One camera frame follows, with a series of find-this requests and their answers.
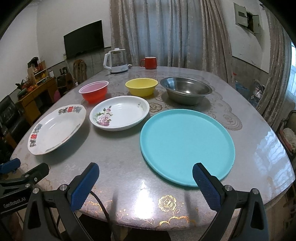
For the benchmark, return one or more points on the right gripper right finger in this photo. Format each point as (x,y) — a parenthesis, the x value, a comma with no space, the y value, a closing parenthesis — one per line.
(251,223)

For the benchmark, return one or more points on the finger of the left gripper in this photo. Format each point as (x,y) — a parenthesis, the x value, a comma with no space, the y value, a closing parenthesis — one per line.
(10,166)
(36,174)

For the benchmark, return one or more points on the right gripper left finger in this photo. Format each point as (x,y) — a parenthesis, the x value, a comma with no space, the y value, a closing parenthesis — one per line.
(39,223)

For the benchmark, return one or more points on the white plate red blue pattern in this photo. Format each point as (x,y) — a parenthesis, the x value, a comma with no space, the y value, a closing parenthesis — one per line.
(56,128)

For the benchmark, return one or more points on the white plate pink roses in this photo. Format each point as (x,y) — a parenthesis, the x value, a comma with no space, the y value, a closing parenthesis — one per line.
(119,113)

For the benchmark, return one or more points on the red plastic bowl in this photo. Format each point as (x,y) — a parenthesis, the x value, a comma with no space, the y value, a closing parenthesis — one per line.
(94,92)

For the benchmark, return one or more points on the turquoise round tray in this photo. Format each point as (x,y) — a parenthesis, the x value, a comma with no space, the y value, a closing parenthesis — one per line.
(173,141)

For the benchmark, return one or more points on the yellow plastic bowl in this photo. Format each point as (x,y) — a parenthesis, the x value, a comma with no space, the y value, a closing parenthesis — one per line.
(141,87)

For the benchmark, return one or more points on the stainless steel bowl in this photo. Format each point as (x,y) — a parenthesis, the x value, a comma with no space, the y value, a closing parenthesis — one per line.
(185,91)

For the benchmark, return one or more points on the black leather chair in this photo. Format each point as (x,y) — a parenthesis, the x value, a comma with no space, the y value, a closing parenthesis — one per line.
(13,120)

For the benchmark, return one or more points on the wooden cabinet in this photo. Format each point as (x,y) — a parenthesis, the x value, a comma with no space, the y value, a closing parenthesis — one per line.
(40,93)

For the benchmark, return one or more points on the chair with cushion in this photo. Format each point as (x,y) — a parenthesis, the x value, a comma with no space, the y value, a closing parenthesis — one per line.
(286,134)

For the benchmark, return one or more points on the wooden chair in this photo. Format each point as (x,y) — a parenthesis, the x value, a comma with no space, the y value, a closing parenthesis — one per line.
(79,71)

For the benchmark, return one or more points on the side curtain by window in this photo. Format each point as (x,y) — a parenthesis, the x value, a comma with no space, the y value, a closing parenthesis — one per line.
(279,70)

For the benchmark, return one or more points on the window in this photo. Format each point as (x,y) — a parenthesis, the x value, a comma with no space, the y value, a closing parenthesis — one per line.
(292,79)

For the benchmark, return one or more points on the white electric kettle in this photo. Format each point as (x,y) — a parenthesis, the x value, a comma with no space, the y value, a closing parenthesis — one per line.
(115,61)

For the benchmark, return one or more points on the black television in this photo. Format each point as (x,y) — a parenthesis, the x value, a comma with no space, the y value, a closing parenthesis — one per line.
(88,38)

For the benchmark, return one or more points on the red mug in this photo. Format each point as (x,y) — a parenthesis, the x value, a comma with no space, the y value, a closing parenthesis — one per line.
(149,62)

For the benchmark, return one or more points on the wall electrical box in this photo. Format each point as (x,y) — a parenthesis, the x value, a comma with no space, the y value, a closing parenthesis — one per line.
(246,19)

